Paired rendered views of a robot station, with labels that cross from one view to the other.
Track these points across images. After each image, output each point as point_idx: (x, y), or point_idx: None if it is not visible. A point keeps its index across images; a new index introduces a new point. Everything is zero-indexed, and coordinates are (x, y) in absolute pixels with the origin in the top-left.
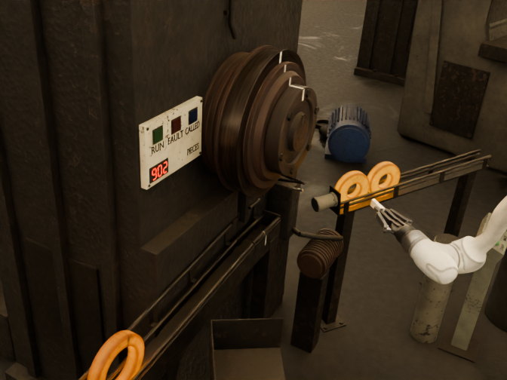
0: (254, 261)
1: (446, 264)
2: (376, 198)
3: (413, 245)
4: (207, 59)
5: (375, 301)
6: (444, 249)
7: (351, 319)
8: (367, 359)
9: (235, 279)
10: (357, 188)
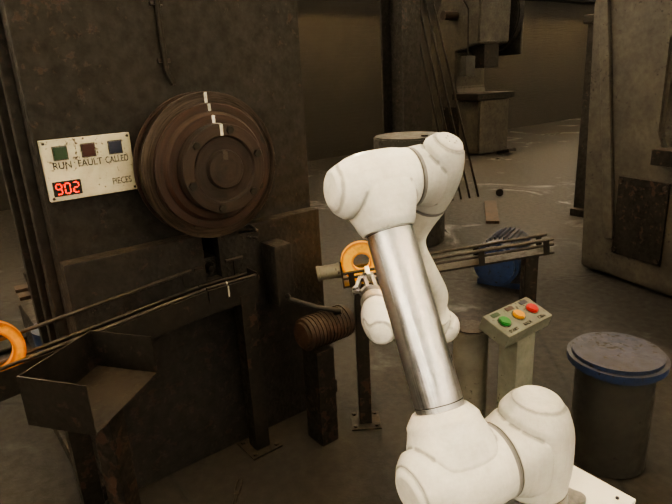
0: (210, 309)
1: (376, 317)
2: None
3: (363, 302)
4: (139, 101)
5: None
6: None
7: (393, 424)
8: (380, 463)
9: (172, 317)
10: (369, 261)
